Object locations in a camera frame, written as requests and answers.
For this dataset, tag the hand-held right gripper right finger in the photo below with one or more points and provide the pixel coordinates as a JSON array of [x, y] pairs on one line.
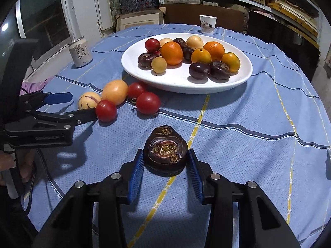
[[195, 178]]

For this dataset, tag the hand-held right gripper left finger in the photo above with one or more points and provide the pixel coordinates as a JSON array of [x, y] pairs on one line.
[[135, 178]]

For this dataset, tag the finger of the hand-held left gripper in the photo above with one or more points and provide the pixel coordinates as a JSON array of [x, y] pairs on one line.
[[58, 97], [82, 116]]

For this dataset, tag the red cherry tomato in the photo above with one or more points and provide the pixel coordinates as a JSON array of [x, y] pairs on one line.
[[152, 44], [135, 90], [158, 53], [148, 103], [106, 111]]

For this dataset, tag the dark brown water chestnut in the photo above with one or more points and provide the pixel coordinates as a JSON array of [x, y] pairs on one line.
[[219, 70], [133, 100], [165, 149], [179, 42], [146, 60]]

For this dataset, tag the tan round longan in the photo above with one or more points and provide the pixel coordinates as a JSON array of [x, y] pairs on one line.
[[158, 65]]

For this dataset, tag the white oval plate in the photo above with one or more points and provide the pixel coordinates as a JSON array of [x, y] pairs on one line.
[[181, 82]]

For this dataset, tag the large dark purple plum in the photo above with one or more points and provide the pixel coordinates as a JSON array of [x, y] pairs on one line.
[[199, 70]]

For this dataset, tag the large orange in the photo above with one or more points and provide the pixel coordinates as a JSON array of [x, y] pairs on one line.
[[172, 53]]

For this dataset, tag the yellow orange citrus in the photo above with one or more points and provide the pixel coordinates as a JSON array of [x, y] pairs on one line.
[[231, 62]]

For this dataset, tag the small dark purple plum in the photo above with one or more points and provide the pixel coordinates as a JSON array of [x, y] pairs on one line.
[[188, 53]]

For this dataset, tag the person's left hand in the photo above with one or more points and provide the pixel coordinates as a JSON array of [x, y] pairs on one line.
[[27, 170]]

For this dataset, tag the large striped pepino melon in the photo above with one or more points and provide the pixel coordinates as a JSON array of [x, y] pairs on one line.
[[88, 99]]

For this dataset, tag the purple cloth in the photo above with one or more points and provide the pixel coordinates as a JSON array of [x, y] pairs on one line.
[[33, 86]]

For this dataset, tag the large peach yellow fruit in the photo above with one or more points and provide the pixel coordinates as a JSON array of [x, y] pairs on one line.
[[115, 92]]

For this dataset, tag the white drink can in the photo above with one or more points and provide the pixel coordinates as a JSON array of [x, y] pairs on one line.
[[80, 53]]

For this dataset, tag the blue striped tablecloth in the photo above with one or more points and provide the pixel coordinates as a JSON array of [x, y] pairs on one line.
[[245, 147]]

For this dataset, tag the white framed glass door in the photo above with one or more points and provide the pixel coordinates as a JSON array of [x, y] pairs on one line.
[[44, 23]]

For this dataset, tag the small pale yellow fruit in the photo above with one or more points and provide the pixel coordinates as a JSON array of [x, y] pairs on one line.
[[165, 41]]

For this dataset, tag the open cardboard box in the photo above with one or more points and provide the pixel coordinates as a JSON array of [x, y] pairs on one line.
[[141, 19]]

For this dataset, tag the small orange kumquat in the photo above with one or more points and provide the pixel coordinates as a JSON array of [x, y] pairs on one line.
[[201, 56]]

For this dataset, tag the orange mandarin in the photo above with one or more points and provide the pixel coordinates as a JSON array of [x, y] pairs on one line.
[[214, 49]]

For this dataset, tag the brown wooden chair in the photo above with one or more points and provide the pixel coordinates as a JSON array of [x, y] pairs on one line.
[[181, 13]]

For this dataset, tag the white paper cup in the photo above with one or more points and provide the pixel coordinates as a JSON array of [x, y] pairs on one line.
[[207, 24]]

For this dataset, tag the black chair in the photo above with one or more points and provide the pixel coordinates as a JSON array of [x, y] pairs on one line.
[[281, 41]]

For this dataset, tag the stack of flat boxes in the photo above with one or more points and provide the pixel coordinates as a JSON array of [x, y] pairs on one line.
[[284, 7]]

